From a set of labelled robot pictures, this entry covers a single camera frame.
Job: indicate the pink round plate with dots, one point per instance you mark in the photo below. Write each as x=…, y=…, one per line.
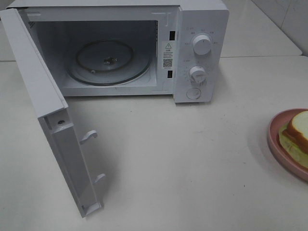
x=281, y=155

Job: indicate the white microwave door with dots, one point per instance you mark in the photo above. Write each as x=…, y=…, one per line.
x=52, y=110

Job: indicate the white microwave oven body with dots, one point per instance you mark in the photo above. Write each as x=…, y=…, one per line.
x=167, y=27

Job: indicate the glass microwave turntable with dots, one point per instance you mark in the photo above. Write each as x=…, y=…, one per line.
x=108, y=63

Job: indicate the upper white power knob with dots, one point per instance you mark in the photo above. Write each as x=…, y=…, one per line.
x=202, y=44

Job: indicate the lower white timer knob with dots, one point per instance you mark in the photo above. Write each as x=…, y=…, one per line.
x=197, y=74

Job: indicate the white bread sandwich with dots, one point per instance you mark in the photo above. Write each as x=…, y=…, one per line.
x=293, y=137

